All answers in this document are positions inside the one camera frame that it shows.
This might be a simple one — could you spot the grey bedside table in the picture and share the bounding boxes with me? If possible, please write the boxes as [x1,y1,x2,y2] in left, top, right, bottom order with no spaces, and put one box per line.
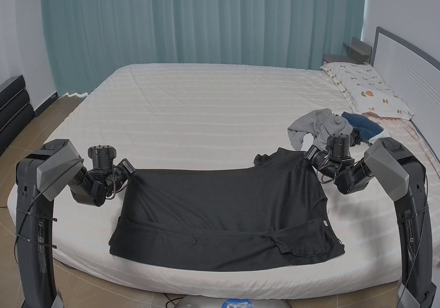
[323,37,373,66]

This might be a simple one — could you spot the grey garment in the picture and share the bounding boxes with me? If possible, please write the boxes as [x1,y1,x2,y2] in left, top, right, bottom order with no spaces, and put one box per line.
[287,109,355,151]

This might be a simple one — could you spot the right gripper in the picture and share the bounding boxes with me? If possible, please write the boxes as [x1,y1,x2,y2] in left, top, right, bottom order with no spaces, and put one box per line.
[312,153,332,174]

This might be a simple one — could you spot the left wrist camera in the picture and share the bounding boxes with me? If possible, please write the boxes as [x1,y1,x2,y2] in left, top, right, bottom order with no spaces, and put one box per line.
[119,159,135,176]

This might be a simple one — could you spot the black cable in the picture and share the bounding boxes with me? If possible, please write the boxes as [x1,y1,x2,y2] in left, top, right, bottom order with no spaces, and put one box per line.
[14,159,85,262]
[400,162,429,297]

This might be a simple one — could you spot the bed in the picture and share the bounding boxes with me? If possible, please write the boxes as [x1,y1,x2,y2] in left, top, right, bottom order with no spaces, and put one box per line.
[7,26,440,300]

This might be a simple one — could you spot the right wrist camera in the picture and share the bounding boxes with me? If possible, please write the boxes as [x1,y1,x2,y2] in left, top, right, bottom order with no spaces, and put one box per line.
[304,144,319,163]

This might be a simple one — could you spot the black T-shirt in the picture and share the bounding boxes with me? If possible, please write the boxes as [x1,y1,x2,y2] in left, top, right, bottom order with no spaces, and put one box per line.
[108,148,346,272]

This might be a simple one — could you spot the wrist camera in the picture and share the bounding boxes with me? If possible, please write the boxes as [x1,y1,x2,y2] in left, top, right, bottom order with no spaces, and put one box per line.
[119,159,135,176]
[304,144,319,163]

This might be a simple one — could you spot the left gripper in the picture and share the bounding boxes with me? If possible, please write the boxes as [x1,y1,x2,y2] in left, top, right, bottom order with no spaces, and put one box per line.
[109,165,132,194]

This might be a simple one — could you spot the cream garment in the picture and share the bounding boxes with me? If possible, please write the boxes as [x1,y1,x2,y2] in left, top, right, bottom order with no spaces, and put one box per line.
[368,128,393,145]

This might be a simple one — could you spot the blue-green curtain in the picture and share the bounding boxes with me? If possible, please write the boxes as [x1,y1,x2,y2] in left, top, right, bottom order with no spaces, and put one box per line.
[41,0,366,97]

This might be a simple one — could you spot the white printed pillow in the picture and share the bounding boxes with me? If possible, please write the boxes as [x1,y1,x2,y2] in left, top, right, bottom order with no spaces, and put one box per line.
[320,62,414,119]

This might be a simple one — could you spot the dark blue garment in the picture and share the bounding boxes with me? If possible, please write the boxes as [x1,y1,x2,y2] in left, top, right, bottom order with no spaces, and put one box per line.
[341,112,384,142]

